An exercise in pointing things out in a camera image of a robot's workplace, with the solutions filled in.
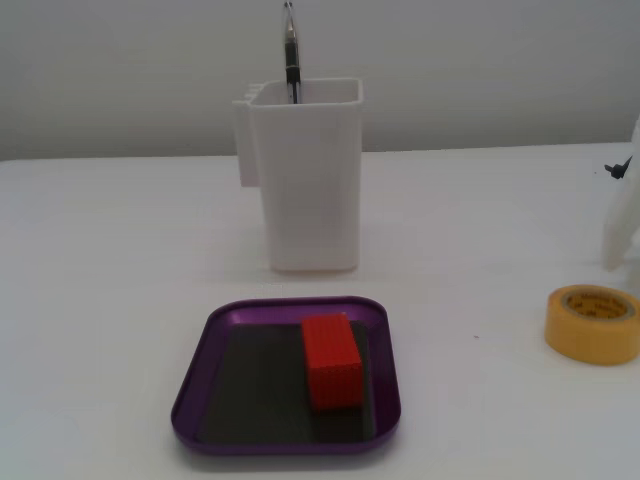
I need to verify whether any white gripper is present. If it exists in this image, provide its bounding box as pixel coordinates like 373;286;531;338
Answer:
601;116;640;286

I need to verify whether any white plastic pen holder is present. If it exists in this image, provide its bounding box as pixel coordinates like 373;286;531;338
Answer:
232;77;364;274

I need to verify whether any red cube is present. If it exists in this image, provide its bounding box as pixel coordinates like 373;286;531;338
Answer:
300;312;363;413

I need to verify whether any purple metal tray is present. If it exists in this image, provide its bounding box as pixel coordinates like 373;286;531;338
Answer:
170;295;403;457

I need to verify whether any black pen with clip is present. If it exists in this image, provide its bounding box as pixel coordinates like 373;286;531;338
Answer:
280;1;303;105

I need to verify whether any yellow tape roll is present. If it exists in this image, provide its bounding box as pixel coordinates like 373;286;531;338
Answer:
543;283;640;367

